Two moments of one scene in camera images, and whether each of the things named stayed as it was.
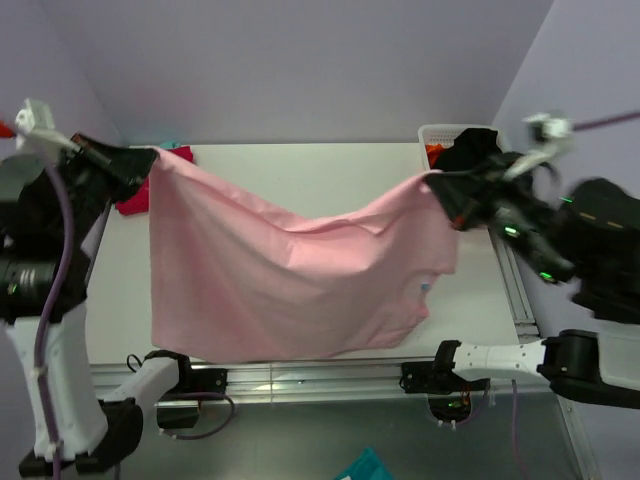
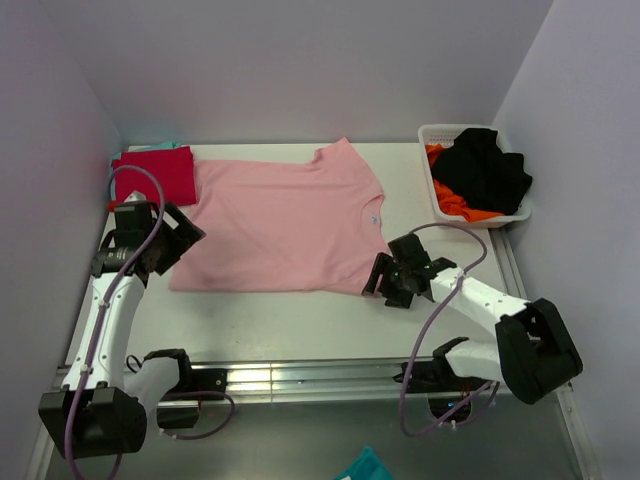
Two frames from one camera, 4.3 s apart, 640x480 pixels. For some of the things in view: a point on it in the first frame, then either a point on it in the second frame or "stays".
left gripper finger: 122,168 to 183,234
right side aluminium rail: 515,289 stays
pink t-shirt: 231,281 to 306,226
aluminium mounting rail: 360,383 stays
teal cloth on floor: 366,466 stays
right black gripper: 462,192 to 384,264
